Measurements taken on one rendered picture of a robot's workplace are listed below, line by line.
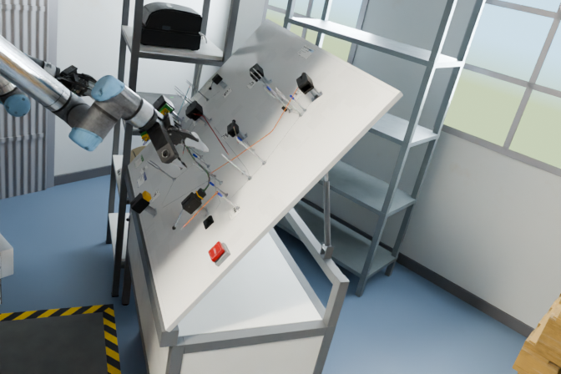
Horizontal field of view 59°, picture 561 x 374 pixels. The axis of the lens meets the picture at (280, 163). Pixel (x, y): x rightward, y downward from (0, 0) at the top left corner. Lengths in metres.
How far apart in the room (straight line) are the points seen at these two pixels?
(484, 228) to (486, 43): 1.23
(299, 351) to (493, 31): 2.37
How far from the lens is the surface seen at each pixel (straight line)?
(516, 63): 3.43
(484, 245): 3.71
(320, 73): 1.84
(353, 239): 3.78
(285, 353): 1.90
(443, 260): 3.86
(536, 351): 2.55
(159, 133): 1.38
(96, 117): 1.32
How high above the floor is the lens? 1.99
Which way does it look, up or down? 22 degrees down
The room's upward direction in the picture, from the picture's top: 12 degrees clockwise
